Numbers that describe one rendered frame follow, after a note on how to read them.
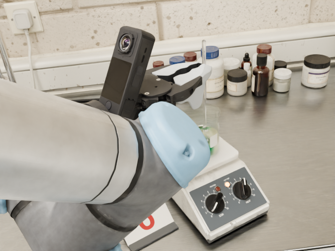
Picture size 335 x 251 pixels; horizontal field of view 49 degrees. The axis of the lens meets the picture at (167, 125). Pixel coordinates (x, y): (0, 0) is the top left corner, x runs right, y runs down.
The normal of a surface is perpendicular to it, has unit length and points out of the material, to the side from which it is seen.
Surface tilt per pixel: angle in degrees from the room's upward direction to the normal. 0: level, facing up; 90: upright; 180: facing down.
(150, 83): 1
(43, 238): 57
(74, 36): 90
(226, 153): 0
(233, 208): 30
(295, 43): 90
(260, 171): 0
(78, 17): 90
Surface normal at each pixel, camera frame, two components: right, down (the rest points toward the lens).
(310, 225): -0.08, -0.83
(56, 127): 0.79, -0.24
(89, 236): -0.08, 0.42
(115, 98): -0.65, -0.09
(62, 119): 0.75, -0.47
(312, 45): 0.09, 0.54
